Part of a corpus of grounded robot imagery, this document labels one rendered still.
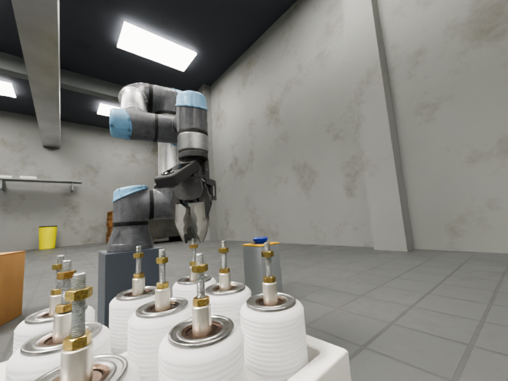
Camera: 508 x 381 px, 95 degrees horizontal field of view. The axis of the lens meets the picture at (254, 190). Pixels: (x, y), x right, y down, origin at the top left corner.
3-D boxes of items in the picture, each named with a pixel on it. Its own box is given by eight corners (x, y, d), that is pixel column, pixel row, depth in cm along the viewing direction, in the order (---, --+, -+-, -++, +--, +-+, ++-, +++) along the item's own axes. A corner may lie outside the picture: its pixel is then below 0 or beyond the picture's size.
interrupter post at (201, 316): (216, 332, 27) (215, 303, 28) (199, 341, 26) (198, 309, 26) (204, 327, 29) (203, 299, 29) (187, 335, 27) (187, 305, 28)
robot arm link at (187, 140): (199, 130, 54) (168, 134, 55) (200, 149, 53) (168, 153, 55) (212, 140, 61) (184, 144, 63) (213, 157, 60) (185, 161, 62)
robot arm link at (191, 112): (201, 106, 65) (211, 91, 58) (202, 144, 64) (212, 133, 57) (172, 101, 62) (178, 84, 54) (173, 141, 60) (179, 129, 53)
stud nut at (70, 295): (72, 296, 21) (73, 286, 21) (94, 293, 21) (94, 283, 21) (61, 303, 19) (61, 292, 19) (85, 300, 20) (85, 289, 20)
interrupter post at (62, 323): (82, 336, 29) (82, 308, 29) (59, 347, 26) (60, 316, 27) (69, 334, 29) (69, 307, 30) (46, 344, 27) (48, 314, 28)
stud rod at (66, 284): (72, 322, 29) (74, 259, 30) (65, 326, 28) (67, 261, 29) (65, 322, 29) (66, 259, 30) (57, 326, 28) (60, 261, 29)
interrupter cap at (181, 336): (247, 329, 28) (247, 323, 28) (193, 360, 22) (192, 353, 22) (209, 315, 33) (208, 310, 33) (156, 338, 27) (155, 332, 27)
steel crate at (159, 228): (193, 240, 556) (191, 206, 566) (141, 246, 484) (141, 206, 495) (178, 239, 626) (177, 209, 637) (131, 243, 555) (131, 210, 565)
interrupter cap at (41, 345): (116, 329, 30) (116, 323, 30) (45, 364, 23) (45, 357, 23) (77, 323, 33) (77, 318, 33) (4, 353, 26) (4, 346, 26)
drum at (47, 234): (57, 247, 616) (57, 225, 623) (56, 248, 589) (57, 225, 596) (38, 249, 593) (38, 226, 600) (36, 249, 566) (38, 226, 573)
